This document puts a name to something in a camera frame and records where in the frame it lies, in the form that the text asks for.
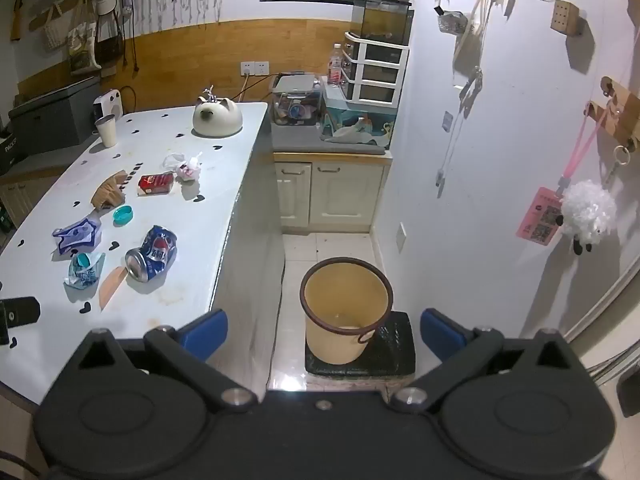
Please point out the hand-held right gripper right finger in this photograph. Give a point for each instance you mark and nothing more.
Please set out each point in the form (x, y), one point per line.
(440, 334)

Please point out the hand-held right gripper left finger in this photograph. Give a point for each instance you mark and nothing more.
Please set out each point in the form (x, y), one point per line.
(205, 334)

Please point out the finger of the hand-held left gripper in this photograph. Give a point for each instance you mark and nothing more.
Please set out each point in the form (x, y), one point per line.
(22, 311)

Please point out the teal and white wrapper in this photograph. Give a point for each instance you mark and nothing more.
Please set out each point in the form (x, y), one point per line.
(85, 272)

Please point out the blue and white packet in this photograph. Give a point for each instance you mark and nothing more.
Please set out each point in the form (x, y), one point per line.
(75, 235)

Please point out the tan cardboard strip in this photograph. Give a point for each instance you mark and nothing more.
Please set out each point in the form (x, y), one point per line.
(112, 287)

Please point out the crushed blue soda can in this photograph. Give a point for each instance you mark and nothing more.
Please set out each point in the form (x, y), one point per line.
(155, 252)

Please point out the yellow bin with brown rim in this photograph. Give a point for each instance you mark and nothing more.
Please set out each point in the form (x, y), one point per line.
(330, 300)

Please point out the teal bottle cap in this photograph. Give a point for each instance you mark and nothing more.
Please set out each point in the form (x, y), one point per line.
(123, 215)

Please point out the black woven floor mat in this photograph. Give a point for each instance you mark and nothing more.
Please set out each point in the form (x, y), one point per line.
(395, 350)

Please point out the green bottle crate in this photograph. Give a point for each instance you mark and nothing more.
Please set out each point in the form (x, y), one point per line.
(4, 215)

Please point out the pink card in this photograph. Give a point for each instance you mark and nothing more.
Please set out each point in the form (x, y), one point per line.
(537, 217)

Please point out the black printed box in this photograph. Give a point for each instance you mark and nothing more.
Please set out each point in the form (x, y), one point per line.
(9, 152)

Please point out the cream cabinet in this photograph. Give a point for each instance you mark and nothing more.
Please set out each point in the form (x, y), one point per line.
(330, 190)

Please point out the grey storage box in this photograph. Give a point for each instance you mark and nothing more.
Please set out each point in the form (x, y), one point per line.
(50, 117)

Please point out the white paper cup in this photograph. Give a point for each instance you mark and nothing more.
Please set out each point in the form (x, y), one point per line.
(106, 132)

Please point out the white cat-shaped container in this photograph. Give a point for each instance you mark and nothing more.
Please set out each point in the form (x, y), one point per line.
(217, 117)

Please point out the small white appliance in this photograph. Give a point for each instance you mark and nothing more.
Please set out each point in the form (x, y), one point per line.
(107, 104)

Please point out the clear plastic storage box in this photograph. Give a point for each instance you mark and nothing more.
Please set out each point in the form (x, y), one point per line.
(295, 110)

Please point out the teal printed box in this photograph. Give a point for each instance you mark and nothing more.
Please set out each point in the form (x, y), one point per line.
(335, 110)

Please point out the metal keyring with keys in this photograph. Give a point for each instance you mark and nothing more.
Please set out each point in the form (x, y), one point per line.
(620, 156)

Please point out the grey flat device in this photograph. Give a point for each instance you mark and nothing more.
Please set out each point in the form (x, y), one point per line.
(295, 82)

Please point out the white drawer unit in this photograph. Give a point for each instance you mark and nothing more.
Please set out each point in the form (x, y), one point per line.
(380, 67)

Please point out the printed tote bag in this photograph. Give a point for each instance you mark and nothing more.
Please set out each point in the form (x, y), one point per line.
(84, 45)

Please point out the woven basket bag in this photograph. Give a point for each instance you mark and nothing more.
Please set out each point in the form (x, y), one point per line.
(54, 32)

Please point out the plastic bottle with pink label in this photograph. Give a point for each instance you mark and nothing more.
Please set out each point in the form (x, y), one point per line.
(336, 67)

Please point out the wooden key rack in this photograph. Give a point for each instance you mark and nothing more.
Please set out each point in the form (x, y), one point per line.
(622, 110)

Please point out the clear pouch with black clip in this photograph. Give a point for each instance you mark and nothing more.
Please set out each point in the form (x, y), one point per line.
(452, 21)

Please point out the glass fish tank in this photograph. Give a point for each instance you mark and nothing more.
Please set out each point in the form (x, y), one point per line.
(382, 20)

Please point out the wooden block with holes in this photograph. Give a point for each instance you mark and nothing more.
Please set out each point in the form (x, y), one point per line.
(562, 16)

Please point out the white wall switch plate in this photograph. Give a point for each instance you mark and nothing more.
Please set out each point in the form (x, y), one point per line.
(401, 236)

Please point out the white wall outlets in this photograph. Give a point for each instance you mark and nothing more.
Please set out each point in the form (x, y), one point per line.
(254, 68)

